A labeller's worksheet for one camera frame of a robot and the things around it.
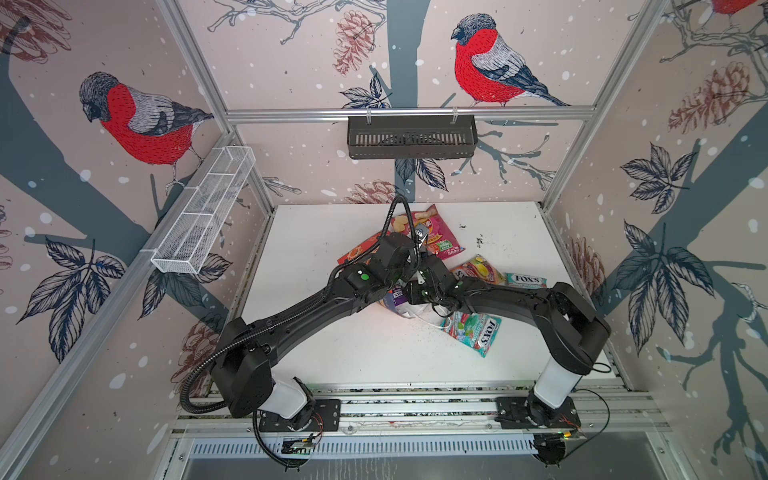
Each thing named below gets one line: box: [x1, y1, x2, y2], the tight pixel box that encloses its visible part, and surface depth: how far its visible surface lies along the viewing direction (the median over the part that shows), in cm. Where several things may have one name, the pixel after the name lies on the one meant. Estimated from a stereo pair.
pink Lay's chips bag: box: [391, 204, 466, 260], surface depth 107 cm
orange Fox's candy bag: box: [450, 254, 506, 283], surface depth 100 cm
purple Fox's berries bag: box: [392, 288, 409, 307], surface depth 92 cm
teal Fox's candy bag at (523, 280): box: [505, 272, 548, 288], surface depth 99 cm
